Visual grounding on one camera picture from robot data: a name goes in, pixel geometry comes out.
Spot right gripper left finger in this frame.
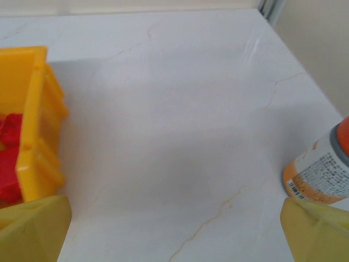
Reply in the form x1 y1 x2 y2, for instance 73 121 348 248
0 194 73 262

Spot orange capped bottle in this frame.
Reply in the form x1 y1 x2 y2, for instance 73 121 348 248
282 116 349 205

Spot red lego brick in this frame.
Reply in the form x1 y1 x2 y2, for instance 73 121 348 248
0 112 25 150
0 147 24 204

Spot aluminium frame post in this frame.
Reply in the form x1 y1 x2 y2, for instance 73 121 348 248
257 0 287 28

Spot yellow plastic bin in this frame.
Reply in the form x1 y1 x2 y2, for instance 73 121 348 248
0 45 69 204

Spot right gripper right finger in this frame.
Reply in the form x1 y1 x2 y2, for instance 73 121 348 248
280 196 349 262

